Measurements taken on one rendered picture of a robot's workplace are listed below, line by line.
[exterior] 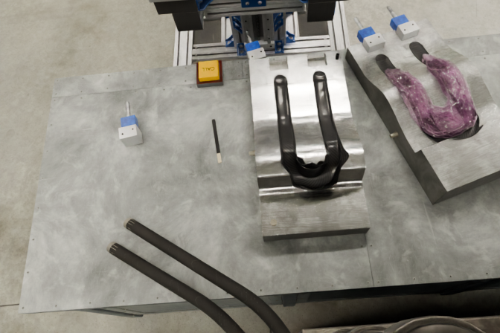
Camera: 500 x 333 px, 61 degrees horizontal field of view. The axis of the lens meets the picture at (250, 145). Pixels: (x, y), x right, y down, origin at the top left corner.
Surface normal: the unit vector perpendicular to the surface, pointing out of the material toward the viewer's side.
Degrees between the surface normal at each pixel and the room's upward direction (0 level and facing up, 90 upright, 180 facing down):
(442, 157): 0
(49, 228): 0
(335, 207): 0
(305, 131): 28
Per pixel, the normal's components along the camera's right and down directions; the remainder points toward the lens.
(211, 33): -0.08, -0.41
